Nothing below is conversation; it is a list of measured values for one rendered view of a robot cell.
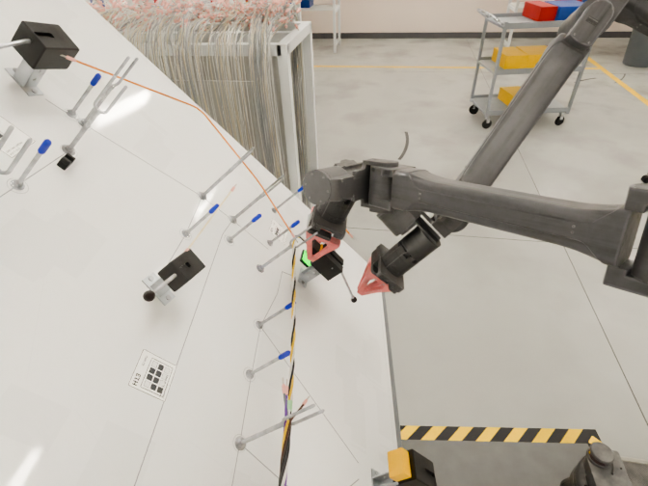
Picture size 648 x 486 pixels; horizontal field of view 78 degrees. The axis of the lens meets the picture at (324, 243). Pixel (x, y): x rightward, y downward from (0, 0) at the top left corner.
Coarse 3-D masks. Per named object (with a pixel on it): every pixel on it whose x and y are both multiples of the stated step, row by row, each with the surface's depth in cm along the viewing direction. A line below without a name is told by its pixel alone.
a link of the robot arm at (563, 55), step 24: (600, 0) 62; (576, 24) 63; (600, 24) 63; (552, 48) 67; (576, 48) 66; (552, 72) 68; (528, 96) 69; (552, 96) 68; (504, 120) 70; (528, 120) 69; (504, 144) 71; (480, 168) 72
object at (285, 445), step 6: (282, 378) 52; (306, 402) 52; (300, 408) 51; (288, 420) 48; (288, 426) 48; (288, 432) 47; (288, 438) 47; (282, 444) 47; (288, 444) 46; (282, 450) 46; (288, 450) 46; (282, 456) 45; (288, 456) 46; (282, 462) 45; (282, 468) 44; (282, 474) 44; (282, 480) 43
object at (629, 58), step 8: (632, 32) 560; (632, 40) 559; (640, 40) 548; (632, 48) 561; (640, 48) 552; (624, 56) 578; (632, 56) 563; (640, 56) 556; (624, 64) 579; (632, 64) 567; (640, 64) 561
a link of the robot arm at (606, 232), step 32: (384, 192) 65; (416, 192) 60; (448, 192) 56; (480, 192) 53; (512, 192) 52; (640, 192) 40; (480, 224) 53; (512, 224) 50; (544, 224) 47; (576, 224) 44; (608, 224) 42; (608, 256) 43; (640, 288) 42
